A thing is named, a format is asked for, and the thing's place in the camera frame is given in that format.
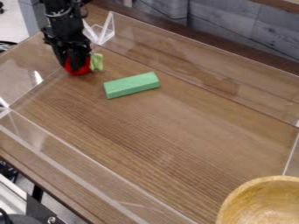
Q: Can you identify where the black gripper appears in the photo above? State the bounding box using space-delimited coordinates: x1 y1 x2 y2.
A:
41 26 90 72

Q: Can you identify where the red plush fruit green stem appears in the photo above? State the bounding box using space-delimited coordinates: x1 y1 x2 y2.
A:
64 53 104 75

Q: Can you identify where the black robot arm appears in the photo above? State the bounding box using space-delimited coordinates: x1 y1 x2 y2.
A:
41 0 90 75

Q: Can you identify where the grey table leg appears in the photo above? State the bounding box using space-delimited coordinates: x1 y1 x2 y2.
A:
17 0 48 36

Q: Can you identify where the green rectangular block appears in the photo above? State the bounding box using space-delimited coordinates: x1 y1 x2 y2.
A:
102 72 160 99

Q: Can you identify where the black metal base device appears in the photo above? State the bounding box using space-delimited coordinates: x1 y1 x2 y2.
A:
0 198 68 224

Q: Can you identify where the wooden bowl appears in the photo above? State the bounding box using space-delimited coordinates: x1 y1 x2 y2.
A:
215 176 299 224

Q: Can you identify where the clear acrylic corner bracket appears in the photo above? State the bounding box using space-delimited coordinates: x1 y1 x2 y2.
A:
82 12 114 46

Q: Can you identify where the black cable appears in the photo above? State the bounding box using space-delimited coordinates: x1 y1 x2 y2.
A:
0 207 14 224

